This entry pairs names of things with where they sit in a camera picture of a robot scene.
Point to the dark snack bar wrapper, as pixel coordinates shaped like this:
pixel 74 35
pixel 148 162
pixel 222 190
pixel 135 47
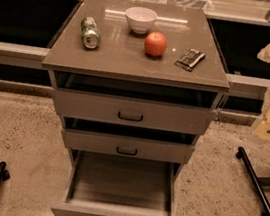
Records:
pixel 190 59

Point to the red apple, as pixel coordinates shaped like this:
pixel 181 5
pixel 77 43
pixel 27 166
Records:
pixel 155 44

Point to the middle grey drawer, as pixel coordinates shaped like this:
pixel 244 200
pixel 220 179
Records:
pixel 138 142

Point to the metal guard rail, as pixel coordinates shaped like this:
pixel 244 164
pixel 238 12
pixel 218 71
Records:
pixel 32 57

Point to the white bowl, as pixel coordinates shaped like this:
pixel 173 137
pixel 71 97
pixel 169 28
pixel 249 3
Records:
pixel 140 19

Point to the green soda can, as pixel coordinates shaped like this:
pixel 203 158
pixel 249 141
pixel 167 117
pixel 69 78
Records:
pixel 90 33

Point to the grey drawer cabinet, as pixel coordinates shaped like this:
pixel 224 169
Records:
pixel 120 67

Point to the grey drawer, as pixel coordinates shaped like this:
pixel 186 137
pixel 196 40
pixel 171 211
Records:
pixel 109 185
pixel 121 110
pixel 138 142

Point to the top grey drawer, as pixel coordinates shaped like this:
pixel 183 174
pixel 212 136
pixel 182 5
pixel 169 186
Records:
pixel 121 110

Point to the bottom grey drawer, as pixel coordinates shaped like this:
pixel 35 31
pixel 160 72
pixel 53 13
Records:
pixel 109 185

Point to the black stand leg right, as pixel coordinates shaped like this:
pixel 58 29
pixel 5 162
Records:
pixel 259 183

